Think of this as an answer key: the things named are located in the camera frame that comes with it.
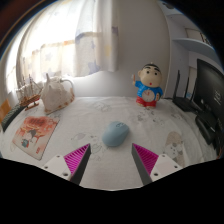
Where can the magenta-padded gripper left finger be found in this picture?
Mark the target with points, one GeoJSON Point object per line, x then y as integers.
{"type": "Point", "coordinates": [78, 159]}

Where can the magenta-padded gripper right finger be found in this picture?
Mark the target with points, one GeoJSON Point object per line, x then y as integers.
{"type": "Point", "coordinates": [146, 159]}

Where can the light blue computer mouse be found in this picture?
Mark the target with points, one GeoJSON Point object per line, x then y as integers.
{"type": "Point", "coordinates": [115, 134]}

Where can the red printed mouse pad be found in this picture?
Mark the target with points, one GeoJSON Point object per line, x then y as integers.
{"type": "Point", "coordinates": [35, 135]}

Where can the white printed tablecloth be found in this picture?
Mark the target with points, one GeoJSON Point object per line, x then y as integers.
{"type": "Point", "coordinates": [110, 110]}

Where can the white conch-shaped jug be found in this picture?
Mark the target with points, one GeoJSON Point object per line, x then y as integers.
{"type": "Point", "coordinates": [56, 95]}

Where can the black box device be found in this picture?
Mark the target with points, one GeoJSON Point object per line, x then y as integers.
{"type": "Point", "coordinates": [208, 128]}

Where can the cartoon boy figurine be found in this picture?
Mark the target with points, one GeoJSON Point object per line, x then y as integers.
{"type": "Point", "coordinates": [148, 89]}

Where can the black keyboard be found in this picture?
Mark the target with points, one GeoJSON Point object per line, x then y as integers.
{"type": "Point", "coordinates": [11, 116]}

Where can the wooden model sailing ship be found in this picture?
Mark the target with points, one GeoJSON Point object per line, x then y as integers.
{"type": "Point", "coordinates": [29, 96]}

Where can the orange wooden chair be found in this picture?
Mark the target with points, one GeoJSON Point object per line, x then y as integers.
{"type": "Point", "coordinates": [4, 110]}

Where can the black monitor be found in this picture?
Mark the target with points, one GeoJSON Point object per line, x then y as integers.
{"type": "Point", "coordinates": [210, 86]}

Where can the white star-print curtain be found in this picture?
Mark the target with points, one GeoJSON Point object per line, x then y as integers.
{"type": "Point", "coordinates": [66, 40]}

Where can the white wall shelf unit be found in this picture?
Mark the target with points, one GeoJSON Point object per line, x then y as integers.
{"type": "Point", "coordinates": [193, 43]}

